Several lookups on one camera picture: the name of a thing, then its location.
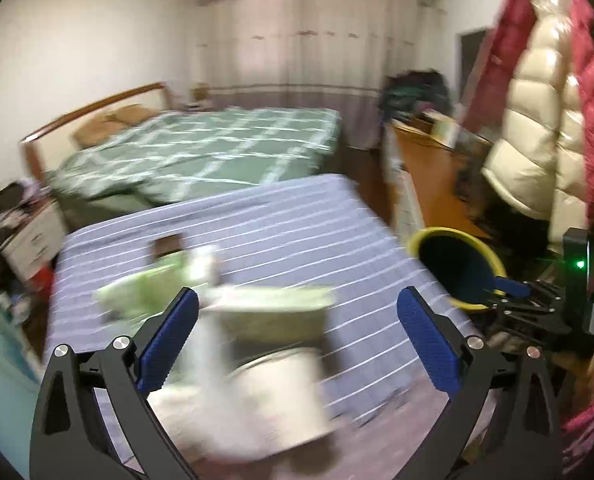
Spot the tan pillow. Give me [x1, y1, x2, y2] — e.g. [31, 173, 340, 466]
[73, 112, 128, 149]
[112, 104, 154, 127]

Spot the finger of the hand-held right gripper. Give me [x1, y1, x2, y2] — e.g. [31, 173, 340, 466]
[493, 276, 564, 307]
[487, 302, 564, 342]

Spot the mauve patterned cloth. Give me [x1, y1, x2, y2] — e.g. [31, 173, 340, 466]
[272, 375, 482, 480]

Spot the green white box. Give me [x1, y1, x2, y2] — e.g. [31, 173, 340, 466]
[428, 112, 461, 149]

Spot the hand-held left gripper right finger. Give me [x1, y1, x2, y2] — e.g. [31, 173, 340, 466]
[397, 287, 565, 480]

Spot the red puffer jacket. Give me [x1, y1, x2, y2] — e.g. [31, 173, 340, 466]
[464, 0, 538, 141]

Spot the green plaid blanket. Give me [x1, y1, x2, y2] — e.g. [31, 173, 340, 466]
[47, 107, 343, 207]

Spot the pile of dark clothes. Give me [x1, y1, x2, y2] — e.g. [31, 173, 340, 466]
[379, 69, 452, 123]

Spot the dark clutter pile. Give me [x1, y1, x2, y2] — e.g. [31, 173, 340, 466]
[0, 182, 53, 241]

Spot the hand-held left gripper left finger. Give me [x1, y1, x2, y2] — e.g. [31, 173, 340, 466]
[30, 287, 200, 480]

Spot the white drawer cabinet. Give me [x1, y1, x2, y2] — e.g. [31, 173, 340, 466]
[0, 200, 70, 281]

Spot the white green plastic bottle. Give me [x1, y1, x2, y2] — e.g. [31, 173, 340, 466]
[149, 284, 339, 461]

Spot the teal fabric item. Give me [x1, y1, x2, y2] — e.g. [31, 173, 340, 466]
[0, 280, 43, 411]

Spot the cream puffer jacket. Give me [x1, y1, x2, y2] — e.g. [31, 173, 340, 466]
[482, 0, 594, 257]

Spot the small brown box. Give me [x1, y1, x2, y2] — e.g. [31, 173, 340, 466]
[152, 234, 184, 262]

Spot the purple grid cloth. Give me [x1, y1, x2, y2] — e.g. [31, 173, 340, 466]
[44, 174, 482, 461]

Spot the yellow trash bin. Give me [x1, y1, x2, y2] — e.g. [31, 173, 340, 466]
[408, 227, 508, 313]

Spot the wooden bed headboard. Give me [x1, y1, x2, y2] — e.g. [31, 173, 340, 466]
[20, 81, 175, 186]

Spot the white tube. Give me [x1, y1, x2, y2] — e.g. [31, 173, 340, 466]
[94, 247, 219, 322]

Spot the red bag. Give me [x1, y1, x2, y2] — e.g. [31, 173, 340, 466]
[30, 265, 58, 302]

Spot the wooden desk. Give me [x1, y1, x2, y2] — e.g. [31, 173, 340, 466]
[384, 120, 492, 242]

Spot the pink striped curtain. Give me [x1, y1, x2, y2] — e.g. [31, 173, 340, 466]
[187, 0, 450, 151]

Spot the small bedside cabinet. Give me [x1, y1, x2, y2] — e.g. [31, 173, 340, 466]
[188, 82, 214, 112]

